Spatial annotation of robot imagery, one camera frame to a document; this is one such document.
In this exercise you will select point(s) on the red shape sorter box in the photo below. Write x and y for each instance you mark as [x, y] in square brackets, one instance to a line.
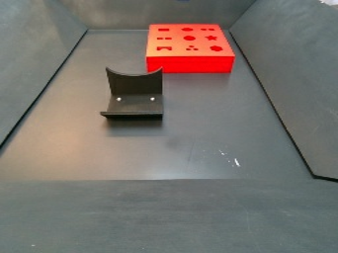
[188, 48]

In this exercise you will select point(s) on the black curved holder bracket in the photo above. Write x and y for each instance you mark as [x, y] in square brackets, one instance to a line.
[136, 95]

